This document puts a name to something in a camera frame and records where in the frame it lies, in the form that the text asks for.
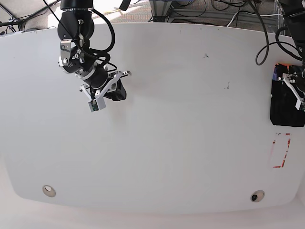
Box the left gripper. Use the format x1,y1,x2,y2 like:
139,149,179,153
277,68,305,103

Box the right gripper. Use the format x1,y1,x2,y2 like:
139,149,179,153
59,40,131,101

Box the black printed T-shirt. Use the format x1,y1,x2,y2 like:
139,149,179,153
270,63,305,127

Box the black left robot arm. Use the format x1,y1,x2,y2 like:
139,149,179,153
273,0,305,110

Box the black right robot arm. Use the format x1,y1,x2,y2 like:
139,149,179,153
57,0,119,100

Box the red tape rectangle marking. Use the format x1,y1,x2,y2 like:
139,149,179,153
270,133,292,168

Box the left table grommet hole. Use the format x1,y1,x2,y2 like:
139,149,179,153
42,185,56,198

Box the table grommet hole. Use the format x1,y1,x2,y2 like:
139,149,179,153
42,185,56,198
250,190,265,203

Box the right table grommet hole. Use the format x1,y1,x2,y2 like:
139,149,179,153
250,190,265,203

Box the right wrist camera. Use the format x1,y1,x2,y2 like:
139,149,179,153
88,97,106,112

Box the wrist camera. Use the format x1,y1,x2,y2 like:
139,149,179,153
88,97,106,112
295,100,305,111

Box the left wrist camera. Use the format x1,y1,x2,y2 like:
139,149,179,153
295,100,305,111

